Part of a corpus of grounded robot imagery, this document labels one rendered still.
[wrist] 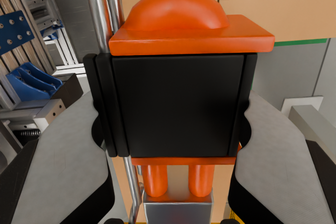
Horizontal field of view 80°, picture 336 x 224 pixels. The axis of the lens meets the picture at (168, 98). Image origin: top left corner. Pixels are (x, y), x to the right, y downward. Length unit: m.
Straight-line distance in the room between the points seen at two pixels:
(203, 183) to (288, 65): 1.60
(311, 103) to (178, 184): 1.85
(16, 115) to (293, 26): 1.00
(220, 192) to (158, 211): 0.65
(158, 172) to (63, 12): 1.23
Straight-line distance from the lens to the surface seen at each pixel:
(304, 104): 1.99
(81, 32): 1.33
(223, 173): 0.76
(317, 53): 1.80
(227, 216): 1.81
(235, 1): 0.88
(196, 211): 0.20
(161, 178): 0.18
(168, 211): 0.20
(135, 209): 0.23
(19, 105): 0.72
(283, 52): 1.67
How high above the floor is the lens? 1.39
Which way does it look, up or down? 57 degrees down
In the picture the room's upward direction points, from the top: 178 degrees counter-clockwise
